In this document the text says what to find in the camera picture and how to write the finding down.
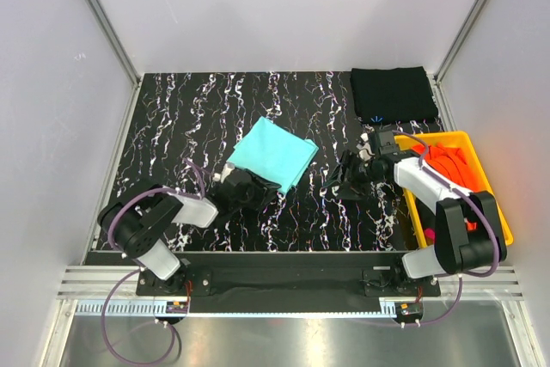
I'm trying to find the white slotted cable duct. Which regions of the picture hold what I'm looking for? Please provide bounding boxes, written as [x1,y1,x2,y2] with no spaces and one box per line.
[76,297,399,318]

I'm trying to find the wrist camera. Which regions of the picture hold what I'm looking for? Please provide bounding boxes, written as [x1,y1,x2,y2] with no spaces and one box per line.
[213,162,235,182]
[357,133,374,162]

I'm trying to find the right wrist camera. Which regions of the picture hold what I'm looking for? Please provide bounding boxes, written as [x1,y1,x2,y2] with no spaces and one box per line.
[357,133,374,162]

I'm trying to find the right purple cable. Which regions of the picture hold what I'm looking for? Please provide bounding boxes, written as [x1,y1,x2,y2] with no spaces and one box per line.
[390,130,504,327]

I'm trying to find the yellow plastic bin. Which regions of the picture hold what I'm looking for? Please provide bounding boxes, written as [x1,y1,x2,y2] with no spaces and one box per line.
[393,131,515,252]

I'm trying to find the magenta t shirt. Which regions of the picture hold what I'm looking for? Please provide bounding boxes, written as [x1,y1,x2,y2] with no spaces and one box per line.
[424,228,436,245]

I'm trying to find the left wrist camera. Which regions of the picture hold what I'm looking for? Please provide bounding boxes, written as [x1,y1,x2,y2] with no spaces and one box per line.
[213,162,235,182]

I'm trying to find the folded black t shirt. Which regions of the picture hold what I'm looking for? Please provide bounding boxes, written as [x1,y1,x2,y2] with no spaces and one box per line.
[350,66,438,125]

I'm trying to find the teal t shirt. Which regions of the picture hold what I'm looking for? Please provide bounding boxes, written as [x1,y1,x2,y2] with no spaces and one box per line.
[228,117,318,195]

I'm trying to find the purple cable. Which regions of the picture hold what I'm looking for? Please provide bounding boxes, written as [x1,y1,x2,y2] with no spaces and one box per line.
[101,158,207,364]
[390,130,504,327]

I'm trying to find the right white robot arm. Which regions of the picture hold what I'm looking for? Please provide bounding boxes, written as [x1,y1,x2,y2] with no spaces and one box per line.
[324,131,507,296]

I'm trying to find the orange t shirt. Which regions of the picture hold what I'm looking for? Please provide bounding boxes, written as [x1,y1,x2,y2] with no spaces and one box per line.
[411,143,481,232]

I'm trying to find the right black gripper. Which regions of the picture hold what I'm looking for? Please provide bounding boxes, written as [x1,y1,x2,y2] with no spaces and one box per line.
[321,150,384,201]

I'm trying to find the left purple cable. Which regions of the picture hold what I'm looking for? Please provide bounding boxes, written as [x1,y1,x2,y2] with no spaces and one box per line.
[101,158,207,364]

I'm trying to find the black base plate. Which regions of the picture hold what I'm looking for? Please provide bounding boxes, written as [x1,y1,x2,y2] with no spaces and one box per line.
[83,250,493,315]

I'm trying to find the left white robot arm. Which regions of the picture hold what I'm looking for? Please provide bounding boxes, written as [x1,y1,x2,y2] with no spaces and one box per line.
[97,168,281,295]

